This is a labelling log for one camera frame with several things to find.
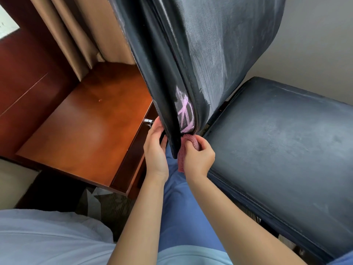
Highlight person's right hand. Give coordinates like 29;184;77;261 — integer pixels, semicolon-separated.
182;135;215;184

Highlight person's left hand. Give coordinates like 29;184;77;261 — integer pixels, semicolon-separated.
143;116;169;184

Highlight pink cleaning cloth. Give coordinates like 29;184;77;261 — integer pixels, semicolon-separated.
177;134;201;173

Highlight black leather chair backrest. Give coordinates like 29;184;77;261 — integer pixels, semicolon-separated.
107;0;286;159

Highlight person's right forearm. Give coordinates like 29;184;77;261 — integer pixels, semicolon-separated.
189;176;307;265

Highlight person's left forearm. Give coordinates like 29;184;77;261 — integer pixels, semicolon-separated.
107;175;167;265

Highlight blue trousers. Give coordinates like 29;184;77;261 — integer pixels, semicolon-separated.
157;146;227;253

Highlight white plastic bag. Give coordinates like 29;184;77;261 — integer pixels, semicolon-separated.
77;187;114;220

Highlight brown wooden nightstand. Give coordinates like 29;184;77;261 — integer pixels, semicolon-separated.
15;62;159;199

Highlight light blue shirt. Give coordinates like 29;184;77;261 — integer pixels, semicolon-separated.
156;245;353;265

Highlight beige curtain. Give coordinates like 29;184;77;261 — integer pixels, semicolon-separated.
27;0;136;82

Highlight dark wooden wall panel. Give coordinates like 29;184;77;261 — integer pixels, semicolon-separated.
0;0;81;160

